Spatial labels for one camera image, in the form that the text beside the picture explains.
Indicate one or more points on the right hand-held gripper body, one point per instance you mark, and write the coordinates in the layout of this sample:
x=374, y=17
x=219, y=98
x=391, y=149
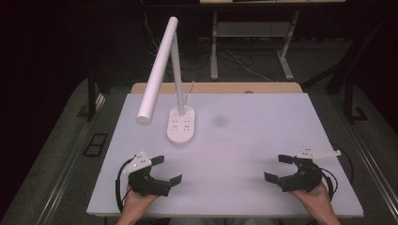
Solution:
x=305, y=178

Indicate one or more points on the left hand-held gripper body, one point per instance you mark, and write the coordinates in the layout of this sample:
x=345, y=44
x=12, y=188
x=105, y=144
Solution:
x=147, y=185

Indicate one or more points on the person's left hand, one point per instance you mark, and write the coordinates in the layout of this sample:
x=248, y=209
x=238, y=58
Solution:
x=136, y=203

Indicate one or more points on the person's right hand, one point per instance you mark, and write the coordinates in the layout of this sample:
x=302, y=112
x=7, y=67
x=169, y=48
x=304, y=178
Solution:
x=314, y=198

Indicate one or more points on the white desk lamp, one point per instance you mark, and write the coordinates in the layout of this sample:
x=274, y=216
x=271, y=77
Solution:
x=159, y=68

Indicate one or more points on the black metal stand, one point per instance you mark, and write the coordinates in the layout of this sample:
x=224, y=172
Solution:
x=91, y=93
x=350, y=93

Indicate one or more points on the white desk with metal legs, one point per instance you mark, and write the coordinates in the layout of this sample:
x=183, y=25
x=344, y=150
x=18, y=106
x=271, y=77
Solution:
x=253, y=29

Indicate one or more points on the black floor frame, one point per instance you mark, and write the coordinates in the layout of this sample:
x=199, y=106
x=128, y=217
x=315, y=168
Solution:
x=95, y=144

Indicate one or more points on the metal floor rail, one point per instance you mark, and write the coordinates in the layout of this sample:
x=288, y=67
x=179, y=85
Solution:
x=67, y=175
x=372, y=162

